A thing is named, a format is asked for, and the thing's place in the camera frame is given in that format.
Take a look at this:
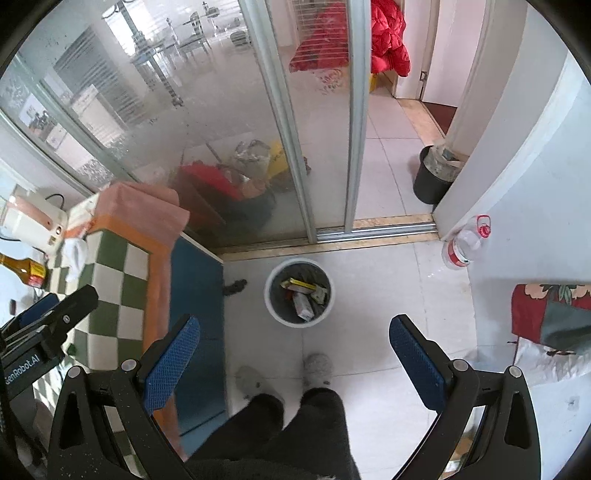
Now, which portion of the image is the white small carton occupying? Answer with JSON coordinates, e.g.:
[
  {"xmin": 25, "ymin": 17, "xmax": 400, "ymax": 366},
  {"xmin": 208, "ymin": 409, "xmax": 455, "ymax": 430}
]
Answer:
[{"xmin": 293, "ymin": 294, "xmax": 317, "ymax": 322}]

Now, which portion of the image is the blue cabinet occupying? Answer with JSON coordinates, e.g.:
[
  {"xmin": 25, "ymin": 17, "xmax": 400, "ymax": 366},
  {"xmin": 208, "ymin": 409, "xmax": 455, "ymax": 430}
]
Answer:
[{"xmin": 168, "ymin": 233, "xmax": 230, "ymax": 459}]

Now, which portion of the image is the white chair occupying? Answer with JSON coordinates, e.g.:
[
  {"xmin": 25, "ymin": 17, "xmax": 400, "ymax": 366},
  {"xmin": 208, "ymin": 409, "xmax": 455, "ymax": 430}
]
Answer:
[{"xmin": 178, "ymin": 11, "xmax": 214, "ymax": 62}]

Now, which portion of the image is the clear plastic water bottle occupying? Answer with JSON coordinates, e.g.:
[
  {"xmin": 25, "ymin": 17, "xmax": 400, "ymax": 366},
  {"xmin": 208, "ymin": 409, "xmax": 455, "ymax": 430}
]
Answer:
[{"xmin": 445, "ymin": 215, "xmax": 492, "ymax": 271}]

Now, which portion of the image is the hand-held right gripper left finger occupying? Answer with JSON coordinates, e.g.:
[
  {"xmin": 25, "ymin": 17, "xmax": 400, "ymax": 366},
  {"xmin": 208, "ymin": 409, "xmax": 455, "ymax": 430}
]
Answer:
[{"xmin": 46, "ymin": 315, "xmax": 201, "ymax": 480}]

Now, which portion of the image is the red bucket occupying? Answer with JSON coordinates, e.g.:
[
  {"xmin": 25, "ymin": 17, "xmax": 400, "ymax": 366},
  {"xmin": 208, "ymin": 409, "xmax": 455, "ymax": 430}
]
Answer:
[{"xmin": 179, "ymin": 161, "xmax": 278, "ymax": 227}]

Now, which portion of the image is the narrow sliding glass door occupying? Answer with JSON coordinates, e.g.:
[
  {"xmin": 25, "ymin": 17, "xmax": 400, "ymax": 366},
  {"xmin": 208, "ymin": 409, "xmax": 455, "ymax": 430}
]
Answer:
[{"xmin": 265, "ymin": 0, "xmax": 373, "ymax": 232}]

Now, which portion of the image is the white crumpled tissue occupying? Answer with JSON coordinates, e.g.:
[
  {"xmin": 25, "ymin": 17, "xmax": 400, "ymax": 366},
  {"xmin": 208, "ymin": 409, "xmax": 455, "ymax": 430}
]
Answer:
[{"xmin": 62, "ymin": 235, "xmax": 90, "ymax": 283}]

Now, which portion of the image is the yellow bag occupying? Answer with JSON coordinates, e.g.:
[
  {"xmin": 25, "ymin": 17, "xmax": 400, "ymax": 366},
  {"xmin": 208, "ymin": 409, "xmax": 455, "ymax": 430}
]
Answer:
[{"xmin": 267, "ymin": 141, "xmax": 289, "ymax": 178}]

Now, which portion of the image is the silver crumpled bag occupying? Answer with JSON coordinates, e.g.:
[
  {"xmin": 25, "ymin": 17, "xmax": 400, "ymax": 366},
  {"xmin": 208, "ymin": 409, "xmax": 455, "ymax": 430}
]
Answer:
[{"xmin": 233, "ymin": 140, "xmax": 272, "ymax": 178}]

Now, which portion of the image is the person's left leg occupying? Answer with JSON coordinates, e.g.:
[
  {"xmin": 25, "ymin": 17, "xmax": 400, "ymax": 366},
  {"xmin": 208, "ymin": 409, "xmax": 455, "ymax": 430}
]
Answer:
[{"xmin": 187, "ymin": 392, "xmax": 289, "ymax": 480}]

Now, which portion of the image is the white box appliance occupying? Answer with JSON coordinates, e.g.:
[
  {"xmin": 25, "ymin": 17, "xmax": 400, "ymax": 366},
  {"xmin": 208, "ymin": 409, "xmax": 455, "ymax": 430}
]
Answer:
[{"xmin": 0, "ymin": 185, "xmax": 71, "ymax": 253}]

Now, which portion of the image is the floral red cloth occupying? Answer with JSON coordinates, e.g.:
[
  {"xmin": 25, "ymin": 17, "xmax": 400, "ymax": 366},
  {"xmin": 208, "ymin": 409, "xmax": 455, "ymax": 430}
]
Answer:
[{"xmin": 510, "ymin": 283, "xmax": 591, "ymax": 356}]

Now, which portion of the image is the red down jacket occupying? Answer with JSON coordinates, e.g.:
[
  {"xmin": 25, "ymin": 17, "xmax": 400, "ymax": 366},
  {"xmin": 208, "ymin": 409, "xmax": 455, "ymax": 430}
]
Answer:
[{"xmin": 370, "ymin": 0, "xmax": 411, "ymax": 78}]

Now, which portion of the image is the yellow flat packet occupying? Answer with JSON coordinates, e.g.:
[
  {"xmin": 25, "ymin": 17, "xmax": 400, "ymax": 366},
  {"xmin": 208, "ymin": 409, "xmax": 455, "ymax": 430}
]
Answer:
[{"xmin": 281, "ymin": 277, "xmax": 319, "ymax": 294}]

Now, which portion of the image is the green white checkered tablecloth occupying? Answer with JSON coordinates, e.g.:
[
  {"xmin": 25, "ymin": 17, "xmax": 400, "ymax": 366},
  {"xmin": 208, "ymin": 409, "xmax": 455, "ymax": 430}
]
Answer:
[{"xmin": 32, "ymin": 230, "xmax": 185, "ymax": 462}]

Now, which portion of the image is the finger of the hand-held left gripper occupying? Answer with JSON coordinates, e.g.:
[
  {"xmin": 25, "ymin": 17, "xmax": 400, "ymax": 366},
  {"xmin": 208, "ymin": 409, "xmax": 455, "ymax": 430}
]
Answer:
[
  {"xmin": 0, "ymin": 292, "xmax": 61, "ymax": 335},
  {"xmin": 25, "ymin": 285, "xmax": 100, "ymax": 358}
]

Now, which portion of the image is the black waste bin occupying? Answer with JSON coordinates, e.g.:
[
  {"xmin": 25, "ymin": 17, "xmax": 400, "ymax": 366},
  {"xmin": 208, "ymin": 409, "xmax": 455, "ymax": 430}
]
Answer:
[{"xmin": 413, "ymin": 145, "xmax": 462, "ymax": 206}]

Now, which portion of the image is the person's right leg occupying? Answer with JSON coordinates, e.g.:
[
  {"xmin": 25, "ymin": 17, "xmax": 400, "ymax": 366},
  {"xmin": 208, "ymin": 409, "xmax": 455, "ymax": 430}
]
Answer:
[{"xmin": 277, "ymin": 387, "xmax": 362, "ymax": 480}]

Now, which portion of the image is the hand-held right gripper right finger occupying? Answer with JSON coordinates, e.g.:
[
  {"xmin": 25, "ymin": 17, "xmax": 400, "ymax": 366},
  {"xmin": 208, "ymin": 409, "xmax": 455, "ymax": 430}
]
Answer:
[{"xmin": 389, "ymin": 315, "xmax": 541, "ymax": 480}]

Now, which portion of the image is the person's leg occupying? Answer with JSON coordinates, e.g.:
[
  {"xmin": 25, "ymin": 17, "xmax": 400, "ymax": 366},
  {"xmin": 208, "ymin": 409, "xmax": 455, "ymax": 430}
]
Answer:
[
  {"xmin": 187, "ymin": 392, "xmax": 289, "ymax": 480},
  {"xmin": 277, "ymin": 387, "xmax": 362, "ymax": 480}
]

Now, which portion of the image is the red quilt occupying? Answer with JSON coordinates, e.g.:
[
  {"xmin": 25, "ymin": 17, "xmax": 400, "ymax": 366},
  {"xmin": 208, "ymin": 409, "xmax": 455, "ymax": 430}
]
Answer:
[{"xmin": 289, "ymin": 0, "xmax": 352, "ymax": 73}]

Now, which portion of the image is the white round waste bin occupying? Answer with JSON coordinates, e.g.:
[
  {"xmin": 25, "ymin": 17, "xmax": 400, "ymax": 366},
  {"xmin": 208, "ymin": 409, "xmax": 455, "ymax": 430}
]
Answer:
[{"xmin": 264, "ymin": 258, "xmax": 333, "ymax": 328}]

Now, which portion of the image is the dark red doormat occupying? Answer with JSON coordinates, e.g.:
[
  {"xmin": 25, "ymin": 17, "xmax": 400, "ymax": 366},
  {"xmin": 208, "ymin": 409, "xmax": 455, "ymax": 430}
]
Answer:
[{"xmin": 422, "ymin": 102, "xmax": 459, "ymax": 134}]

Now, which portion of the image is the wide sliding glass door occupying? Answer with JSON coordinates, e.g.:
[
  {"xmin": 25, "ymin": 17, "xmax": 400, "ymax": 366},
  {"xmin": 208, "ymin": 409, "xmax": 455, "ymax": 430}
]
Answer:
[{"xmin": 0, "ymin": 0, "xmax": 320, "ymax": 246}]

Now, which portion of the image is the grey fluffy slipper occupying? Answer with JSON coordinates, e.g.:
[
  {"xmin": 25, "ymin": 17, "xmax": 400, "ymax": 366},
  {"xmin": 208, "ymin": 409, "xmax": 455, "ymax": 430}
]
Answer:
[
  {"xmin": 302, "ymin": 353, "xmax": 335, "ymax": 388},
  {"xmin": 235, "ymin": 366, "xmax": 283, "ymax": 401}
]

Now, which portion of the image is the peach white carton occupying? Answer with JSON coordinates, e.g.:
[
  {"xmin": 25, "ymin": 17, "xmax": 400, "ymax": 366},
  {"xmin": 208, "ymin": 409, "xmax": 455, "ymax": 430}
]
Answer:
[{"xmin": 67, "ymin": 191, "xmax": 101, "ymax": 241}]

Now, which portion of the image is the amber glass bottle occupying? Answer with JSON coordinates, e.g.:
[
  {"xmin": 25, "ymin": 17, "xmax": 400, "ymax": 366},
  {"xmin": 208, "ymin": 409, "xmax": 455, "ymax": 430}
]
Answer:
[{"xmin": 0, "ymin": 252, "xmax": 49, "ymax": 288}]

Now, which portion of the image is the white plastic bag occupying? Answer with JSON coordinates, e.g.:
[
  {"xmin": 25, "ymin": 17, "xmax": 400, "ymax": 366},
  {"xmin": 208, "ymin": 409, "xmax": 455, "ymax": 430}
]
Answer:
[{"xmin": 508, "ymin": 336, "xmax": 591, "ymax": 395}]

